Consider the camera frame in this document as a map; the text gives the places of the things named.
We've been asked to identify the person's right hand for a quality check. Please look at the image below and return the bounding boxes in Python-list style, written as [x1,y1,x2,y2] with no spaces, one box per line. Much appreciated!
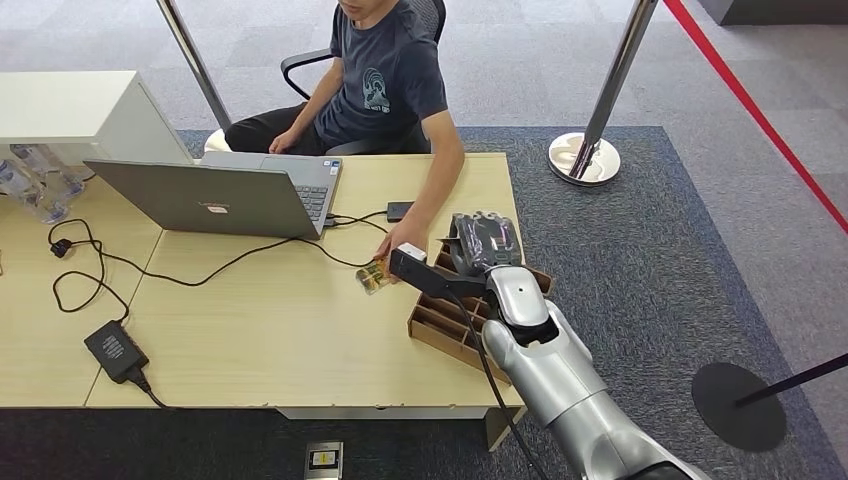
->
[268,128,305,156]

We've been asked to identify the clear plastic water bottle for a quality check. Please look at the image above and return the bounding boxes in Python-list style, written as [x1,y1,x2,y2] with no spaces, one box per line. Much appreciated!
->
[0,158,71,225]
[11,144,87,199]

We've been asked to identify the dark grey block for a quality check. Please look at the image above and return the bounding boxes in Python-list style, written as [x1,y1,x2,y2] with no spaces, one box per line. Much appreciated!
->
[695,0,848,27]

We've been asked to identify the wooden desk leg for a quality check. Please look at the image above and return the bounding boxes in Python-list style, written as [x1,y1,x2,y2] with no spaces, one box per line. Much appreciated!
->
[485,405,528,454]

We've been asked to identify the brown cardboard slot organizer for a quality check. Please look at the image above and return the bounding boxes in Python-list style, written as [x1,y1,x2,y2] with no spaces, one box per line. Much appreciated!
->
[407,239,555,387]

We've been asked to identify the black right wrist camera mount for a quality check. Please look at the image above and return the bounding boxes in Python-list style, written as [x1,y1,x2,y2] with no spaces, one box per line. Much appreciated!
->
[388,249,490,299]

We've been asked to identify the black power adapter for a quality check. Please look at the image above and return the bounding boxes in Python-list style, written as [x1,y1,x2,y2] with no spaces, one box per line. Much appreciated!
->
[83,320,150,384]

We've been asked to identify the white cabinet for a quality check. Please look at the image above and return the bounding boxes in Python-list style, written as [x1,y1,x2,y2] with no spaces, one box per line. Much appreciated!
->
[0,70,195,167]

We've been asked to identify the short black data cable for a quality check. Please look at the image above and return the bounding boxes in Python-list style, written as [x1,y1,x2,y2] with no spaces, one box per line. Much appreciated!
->
[323,210,392,237]

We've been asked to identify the black laptop charger cable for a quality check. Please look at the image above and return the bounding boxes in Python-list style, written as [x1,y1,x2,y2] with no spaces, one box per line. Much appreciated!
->
[48,218,392,325]

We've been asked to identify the chrome stanchion with round base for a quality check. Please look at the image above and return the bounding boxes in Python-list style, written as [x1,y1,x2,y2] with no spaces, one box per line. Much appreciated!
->
[547,0,660,188]
[155,0,234,155]

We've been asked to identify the black office chair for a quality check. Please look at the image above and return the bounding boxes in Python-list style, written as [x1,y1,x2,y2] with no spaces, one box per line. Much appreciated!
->
[280,0,447,158]

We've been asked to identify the metal floor socket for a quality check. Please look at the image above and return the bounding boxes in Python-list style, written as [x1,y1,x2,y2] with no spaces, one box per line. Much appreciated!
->
[303,441,344,480]

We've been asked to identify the black stanchion with flat base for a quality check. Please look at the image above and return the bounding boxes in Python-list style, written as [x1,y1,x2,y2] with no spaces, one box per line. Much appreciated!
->
[691,352,848,454]

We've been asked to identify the red barrier belt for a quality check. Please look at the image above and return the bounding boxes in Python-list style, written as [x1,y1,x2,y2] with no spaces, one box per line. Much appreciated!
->
[662,0,848,237]

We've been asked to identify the dark grey mottled rug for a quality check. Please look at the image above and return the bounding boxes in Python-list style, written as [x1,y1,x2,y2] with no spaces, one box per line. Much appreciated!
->
[0,126,848,480]

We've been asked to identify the black mains cable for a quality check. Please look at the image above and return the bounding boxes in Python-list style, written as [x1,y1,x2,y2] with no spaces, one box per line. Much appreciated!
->
[129,367,171,411]

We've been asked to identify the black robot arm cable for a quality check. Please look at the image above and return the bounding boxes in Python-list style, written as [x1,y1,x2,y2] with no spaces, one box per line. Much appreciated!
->
[445,290,551,480]

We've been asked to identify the person's left hand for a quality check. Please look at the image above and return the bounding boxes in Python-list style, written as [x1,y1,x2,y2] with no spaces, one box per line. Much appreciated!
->
[374,221,430,264]

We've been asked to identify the person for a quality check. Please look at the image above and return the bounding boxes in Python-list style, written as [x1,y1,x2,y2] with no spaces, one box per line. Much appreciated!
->
[223,0,466,263]

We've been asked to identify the grey laptop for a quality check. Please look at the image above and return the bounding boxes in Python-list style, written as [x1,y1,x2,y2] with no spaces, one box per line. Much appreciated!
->
[83,151,344,242]

